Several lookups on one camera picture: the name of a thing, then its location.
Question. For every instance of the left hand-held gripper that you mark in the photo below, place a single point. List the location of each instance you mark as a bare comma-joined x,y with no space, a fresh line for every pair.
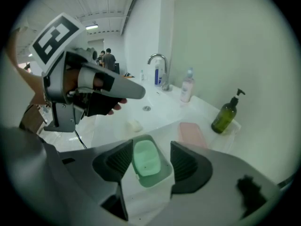
56,36

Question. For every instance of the metal sink drain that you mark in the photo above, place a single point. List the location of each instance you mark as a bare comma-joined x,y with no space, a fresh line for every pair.
146,108

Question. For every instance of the pink pump bottle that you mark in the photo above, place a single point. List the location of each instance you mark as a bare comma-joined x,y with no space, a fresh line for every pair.
187,88

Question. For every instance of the blue striped spray bottle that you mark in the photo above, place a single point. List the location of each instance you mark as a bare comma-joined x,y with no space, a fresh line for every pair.
158,75

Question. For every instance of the white vanity with sink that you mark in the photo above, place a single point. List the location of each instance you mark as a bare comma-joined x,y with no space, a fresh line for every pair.
164,112

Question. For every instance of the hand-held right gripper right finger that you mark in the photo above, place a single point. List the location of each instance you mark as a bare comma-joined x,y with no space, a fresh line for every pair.
190,168

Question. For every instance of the chrome faucet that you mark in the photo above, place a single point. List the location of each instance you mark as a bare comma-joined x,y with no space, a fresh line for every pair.
165,65

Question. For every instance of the green soap bar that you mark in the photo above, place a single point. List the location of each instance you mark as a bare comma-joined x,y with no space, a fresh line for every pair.
147,158

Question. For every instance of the dark green pump bottle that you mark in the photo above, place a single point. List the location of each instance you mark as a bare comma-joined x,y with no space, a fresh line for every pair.
223,118

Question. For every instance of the person's left hand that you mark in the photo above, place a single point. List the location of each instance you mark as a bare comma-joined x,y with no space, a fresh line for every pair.
103,105

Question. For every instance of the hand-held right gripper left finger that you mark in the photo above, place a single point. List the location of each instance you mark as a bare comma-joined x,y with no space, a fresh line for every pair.
110,163

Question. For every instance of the green soap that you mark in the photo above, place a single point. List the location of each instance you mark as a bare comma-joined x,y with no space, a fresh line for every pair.
164,173

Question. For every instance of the small white teal-capped tube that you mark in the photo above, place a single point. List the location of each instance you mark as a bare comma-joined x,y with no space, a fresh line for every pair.
141,76

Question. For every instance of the pink soap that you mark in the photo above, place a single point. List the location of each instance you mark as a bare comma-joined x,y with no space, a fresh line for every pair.
191,135

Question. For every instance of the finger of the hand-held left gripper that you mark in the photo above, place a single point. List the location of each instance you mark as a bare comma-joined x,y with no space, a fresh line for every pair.
129,88

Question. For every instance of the cream soap bar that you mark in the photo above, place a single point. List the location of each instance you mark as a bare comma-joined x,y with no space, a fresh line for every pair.
135,125

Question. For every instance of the ceiling tube light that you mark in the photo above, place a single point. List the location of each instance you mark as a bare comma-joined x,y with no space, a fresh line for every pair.
91,27

